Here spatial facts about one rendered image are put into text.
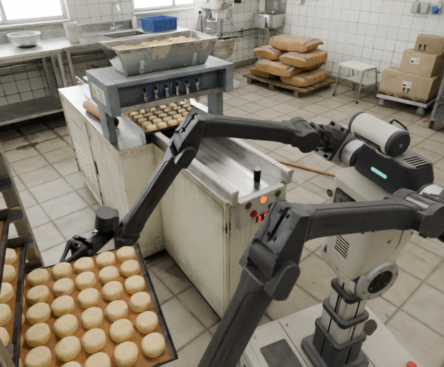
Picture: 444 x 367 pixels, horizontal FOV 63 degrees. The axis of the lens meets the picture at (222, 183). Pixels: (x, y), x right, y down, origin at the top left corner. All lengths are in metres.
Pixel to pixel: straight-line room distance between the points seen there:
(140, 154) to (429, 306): 1.81
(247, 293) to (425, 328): 1.75
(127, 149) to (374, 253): 1.30
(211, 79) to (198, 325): 1.36
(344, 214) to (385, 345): 1.20
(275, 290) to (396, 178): 0.58
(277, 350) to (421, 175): 0.97
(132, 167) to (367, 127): 1.31
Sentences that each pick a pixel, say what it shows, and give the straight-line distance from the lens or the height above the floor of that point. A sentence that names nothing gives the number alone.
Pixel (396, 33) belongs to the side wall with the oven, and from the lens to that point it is 5.62.
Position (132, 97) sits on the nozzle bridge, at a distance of 1.95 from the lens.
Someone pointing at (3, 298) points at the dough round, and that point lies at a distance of 0.94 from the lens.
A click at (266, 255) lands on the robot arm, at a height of 1.24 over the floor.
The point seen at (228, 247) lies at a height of 0.60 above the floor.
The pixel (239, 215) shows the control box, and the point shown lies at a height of 0.78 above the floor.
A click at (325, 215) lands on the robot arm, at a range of 0.66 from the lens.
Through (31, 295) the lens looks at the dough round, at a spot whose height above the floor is 0.97.
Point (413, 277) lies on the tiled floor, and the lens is 2.58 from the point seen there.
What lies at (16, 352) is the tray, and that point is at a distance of 0.83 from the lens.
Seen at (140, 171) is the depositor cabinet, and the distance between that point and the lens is 2.02.
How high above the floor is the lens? 1.67
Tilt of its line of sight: 32 degrees down
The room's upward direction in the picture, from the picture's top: straight up
